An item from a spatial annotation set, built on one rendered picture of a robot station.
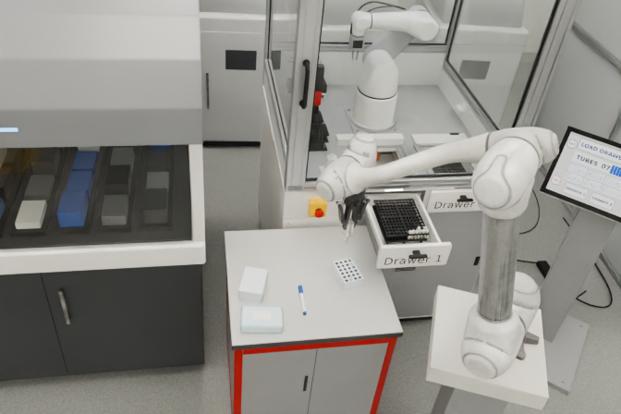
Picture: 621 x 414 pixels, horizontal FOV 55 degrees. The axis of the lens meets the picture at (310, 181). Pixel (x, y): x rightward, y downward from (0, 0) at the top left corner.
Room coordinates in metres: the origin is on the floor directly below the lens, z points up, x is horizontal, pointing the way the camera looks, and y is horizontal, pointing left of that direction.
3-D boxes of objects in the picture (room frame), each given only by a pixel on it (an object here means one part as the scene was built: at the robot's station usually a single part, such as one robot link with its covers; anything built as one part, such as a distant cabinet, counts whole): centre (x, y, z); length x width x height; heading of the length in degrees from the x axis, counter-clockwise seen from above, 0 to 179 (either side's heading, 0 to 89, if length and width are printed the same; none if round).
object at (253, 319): (1.37, 0.12, 0.78); 0.15 x 0.10 x 0.04; 97
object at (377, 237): (1.90, -0.39, 0.86); 0.40 x 0.26 x 0.06; 13
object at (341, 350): (1.62, -0.03, 0.38); 0.62 x 0.58 x 0.76; 103
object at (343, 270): (1.65, -0.19, 0.78); 0.12 x 0.08 x 0.04; 25
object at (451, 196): (2.07, -0.67, 0.87); 0.29 x 0.02 x 0.11; 103
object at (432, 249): (1.69, -0.43, 0.87); 0.29 x 0.02 x 0.11; 103
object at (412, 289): (2.48, -0.30, 0.40); 1.03 x 0.95 x 0.80; 103
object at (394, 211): (1.89, -0.39, 0.87); 0.22 x 0.18 x 0.06; 13
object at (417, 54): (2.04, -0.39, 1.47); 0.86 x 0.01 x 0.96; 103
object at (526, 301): (1.38, -0.72, 1.00); 0.18 x 0.16 x 0.22; 150
